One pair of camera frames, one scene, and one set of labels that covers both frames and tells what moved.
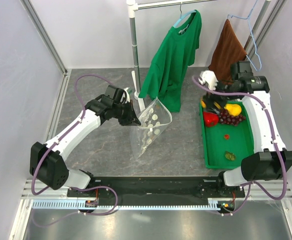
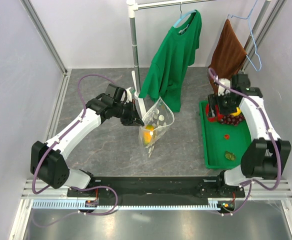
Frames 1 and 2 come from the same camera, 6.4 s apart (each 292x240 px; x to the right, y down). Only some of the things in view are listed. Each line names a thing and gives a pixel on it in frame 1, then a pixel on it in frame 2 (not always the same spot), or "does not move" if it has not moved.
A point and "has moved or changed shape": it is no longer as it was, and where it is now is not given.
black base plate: [156, 188] does not move
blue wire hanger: [252, 35] does not move
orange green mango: [203, 105] to [148, 133]
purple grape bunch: [225, 117] does not move
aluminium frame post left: [44, 34] does not move
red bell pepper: [211, 119] has moved or changed shape
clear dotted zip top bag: [155, 115] has moved or changed shape
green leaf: [229, 155] does not move
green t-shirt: [178, 51] does not move
